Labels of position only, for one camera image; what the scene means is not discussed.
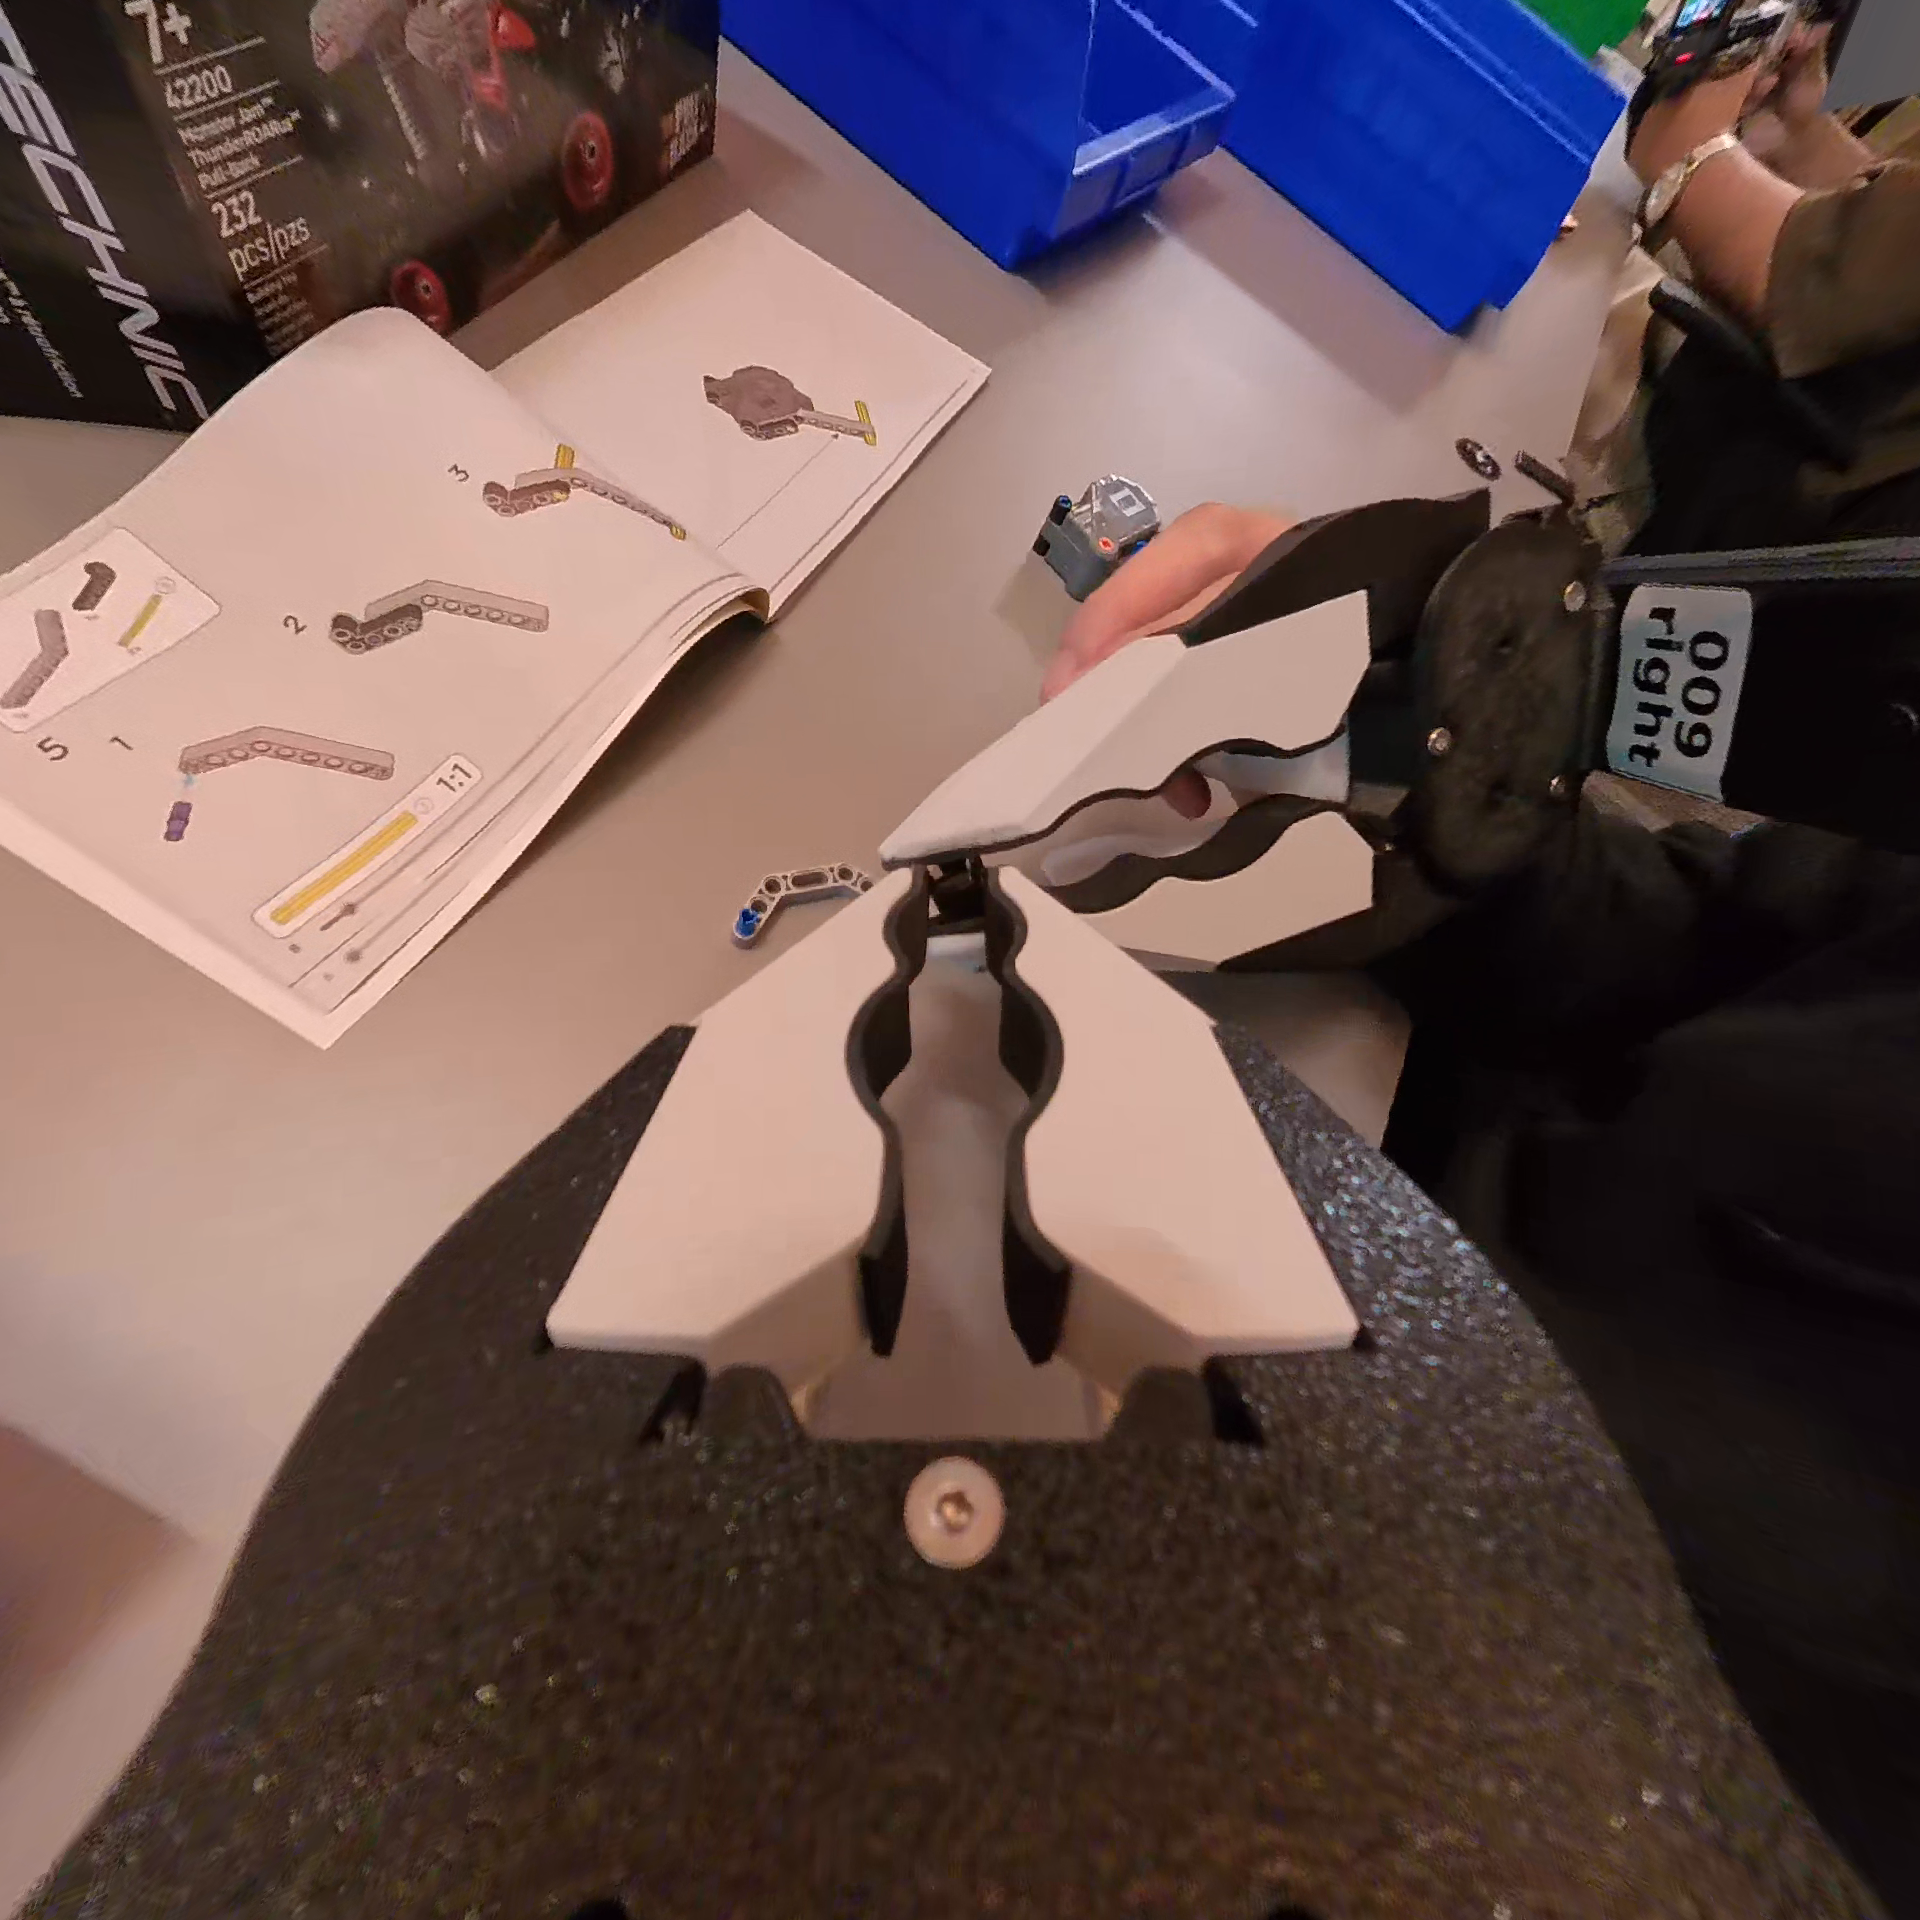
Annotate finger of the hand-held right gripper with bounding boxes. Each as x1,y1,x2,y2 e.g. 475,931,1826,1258
875,489,1491,868
1040,744,1402,969

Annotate blue storage bin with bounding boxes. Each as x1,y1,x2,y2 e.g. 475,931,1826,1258
1201,0,1633,336
720,0,1242,275

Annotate another person's forearm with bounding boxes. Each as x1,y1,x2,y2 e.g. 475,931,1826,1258
1628,67,1920,385

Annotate person's right forearm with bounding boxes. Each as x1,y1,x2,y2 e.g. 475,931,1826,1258
1381,796,1920,1173

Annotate person's right hand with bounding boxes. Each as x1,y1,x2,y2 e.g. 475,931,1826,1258
1040,503,1301,706

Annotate person in black hoodie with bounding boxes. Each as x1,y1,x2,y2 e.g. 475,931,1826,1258
1224,780,1920,1920

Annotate grey angled toy beam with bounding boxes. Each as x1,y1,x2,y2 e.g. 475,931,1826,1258
732,861,875,951

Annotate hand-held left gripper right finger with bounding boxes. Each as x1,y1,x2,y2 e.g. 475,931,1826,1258
987,867,1362,1409

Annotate grey toy motor block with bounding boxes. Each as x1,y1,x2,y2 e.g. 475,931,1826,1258
1031,475,1163,607

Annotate open instruction booklet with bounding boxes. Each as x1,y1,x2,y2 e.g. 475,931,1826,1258
0,210,993,1052

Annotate black toy set box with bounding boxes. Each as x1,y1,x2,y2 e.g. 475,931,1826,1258
0,0,722,436

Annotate grey desk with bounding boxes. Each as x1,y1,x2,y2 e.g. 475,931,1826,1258
0,36,1667,1653

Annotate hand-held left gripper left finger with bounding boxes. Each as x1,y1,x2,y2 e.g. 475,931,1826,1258
544,867,921,1401

